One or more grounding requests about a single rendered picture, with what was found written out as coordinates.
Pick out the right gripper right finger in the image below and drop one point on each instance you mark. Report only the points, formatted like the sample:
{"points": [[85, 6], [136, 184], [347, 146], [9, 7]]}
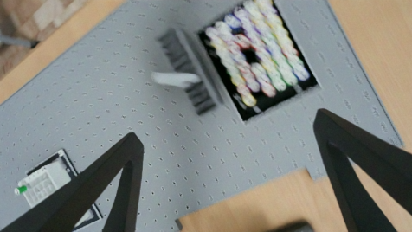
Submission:
{"points": [[389, 166]]}

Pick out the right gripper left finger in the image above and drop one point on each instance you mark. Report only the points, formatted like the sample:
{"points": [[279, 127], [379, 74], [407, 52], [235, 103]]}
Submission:
{"points": [[63, 209]]}

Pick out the white grid rack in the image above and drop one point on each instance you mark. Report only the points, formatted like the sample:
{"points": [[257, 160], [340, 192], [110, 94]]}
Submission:
{"points": [[40, 181]]}

